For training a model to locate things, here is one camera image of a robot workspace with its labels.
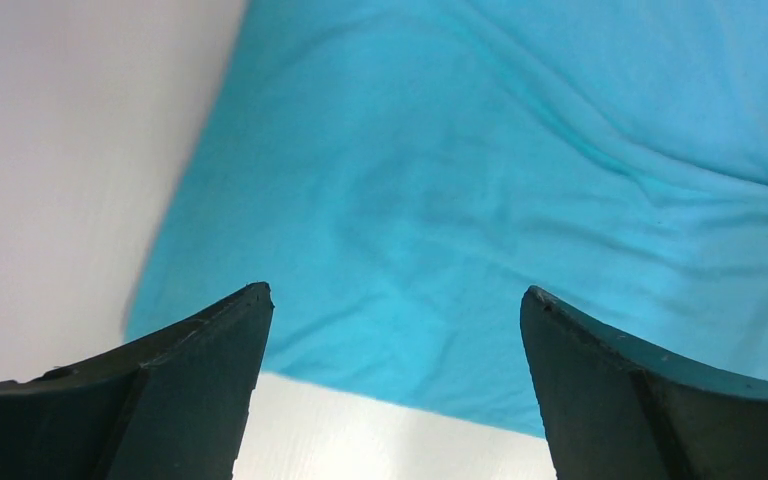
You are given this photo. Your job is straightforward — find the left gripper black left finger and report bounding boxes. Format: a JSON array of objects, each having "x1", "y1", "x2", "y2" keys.
[{"x1": 0, "y1": 282, "x2": 274, "y2": 479}]

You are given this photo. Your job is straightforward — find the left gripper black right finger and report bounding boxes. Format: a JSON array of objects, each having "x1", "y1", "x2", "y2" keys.
[{"x1": 520, "y1": 286, "x2": 768, "y2": 479}]

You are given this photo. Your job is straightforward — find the teal t-shirt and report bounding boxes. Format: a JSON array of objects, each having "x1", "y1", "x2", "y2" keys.
[{"x1": 126, "y1": 1, "x2": 768, "y2": 434}]

